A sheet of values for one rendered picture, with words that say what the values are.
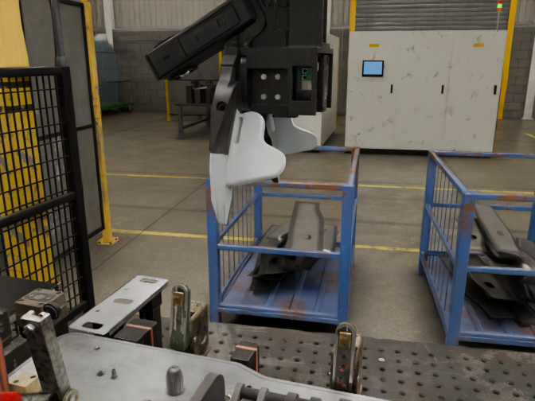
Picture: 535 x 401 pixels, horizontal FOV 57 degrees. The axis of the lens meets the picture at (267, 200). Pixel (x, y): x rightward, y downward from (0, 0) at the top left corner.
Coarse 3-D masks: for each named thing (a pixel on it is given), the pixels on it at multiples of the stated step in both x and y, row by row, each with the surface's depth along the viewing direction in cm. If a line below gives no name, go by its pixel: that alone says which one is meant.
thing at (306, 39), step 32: (256, 0) 40; (288, 0) 39; (320, 0) 38; (256, 32) 40; (288, 32) 39; (320, 32) 39; (224, 64) 40; (256, 64) 39; (288, 64) 38; (320, 64) 42; (256, 96) 41; (288, 96) 39; (320, 96) 42
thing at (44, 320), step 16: (48, 304) 73; (32, 320) 70; (48, 320) 71; (32, 336) 71; (48, 336) 71; (32, 352) 73; (48, 352) 72; (48, 368) 73; (64, 368) 75; (48, 384) 75; (64, 384) 76
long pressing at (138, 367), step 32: (64, 352) 99; (96, 352) 99; (128, 352) 99; (160, 352) 99; (96, 384) 90; (128, 384) 90; (160, 384) 90; (192, 384) 90; (256, 384) 90; (288, 384) 90
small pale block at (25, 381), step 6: (24, 372) 82; (18, 378) 81; (24, 378) 81; (30, 378) 81; (36, 378) 81; (12, 384) 79; (18, 384) 79; (24, 384) 79; (30, 384) 80; (36, 384) 81; (12, 390) 80; (18, 390) 79; (24, 390) 79; (30, 390) 80; (36, 390) 81
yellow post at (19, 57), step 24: (0, 0) 130; (0, 24) 130; (0, 48) 132; (24, 48) 139; (0, 96) 136; (24, 96) 140; (24, 120) 141; (0, 144) 140; (0, 168) 142; (0, 192) 145; (48, 240) 154; (24, 264) 150
